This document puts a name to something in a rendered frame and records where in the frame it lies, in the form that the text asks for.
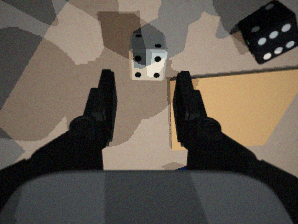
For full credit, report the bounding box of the tan mat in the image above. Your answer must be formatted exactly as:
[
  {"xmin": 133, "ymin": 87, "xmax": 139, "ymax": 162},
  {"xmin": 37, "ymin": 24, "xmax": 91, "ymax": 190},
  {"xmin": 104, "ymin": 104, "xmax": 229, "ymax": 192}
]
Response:
[{"xmin": 170, "ymin": 67, "xmax": 298, "ymax": 151}]

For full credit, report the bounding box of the white die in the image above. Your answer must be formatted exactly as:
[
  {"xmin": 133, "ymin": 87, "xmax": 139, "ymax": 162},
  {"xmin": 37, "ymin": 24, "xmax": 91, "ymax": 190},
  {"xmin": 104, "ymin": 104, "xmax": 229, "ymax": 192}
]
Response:
[{"xmin": 129, "ymin": 33, "xmax": 167, "ymax": 81}]

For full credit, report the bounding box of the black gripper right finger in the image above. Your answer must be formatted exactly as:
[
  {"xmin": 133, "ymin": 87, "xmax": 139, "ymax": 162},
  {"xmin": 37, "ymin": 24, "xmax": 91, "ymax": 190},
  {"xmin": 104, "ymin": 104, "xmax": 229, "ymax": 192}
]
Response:
[{"xmin": 172, "ymin": 71, "xmax": 298, "ymax": 224}]

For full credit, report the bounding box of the black die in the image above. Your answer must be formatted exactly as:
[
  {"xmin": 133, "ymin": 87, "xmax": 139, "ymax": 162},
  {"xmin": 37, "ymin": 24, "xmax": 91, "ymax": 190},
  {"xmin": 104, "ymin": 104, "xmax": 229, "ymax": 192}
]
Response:
[{"xmin": 237, "ymin": 0, "xmax": 298, "ymax": 64}]

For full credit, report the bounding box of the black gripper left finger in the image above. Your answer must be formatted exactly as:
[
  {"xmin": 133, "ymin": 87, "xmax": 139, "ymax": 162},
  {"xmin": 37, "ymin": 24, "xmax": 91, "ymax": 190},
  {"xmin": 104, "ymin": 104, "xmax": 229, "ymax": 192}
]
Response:
[{"xmin": 0, "ymin": 69, "xmax": 117, "ymax": 212}]

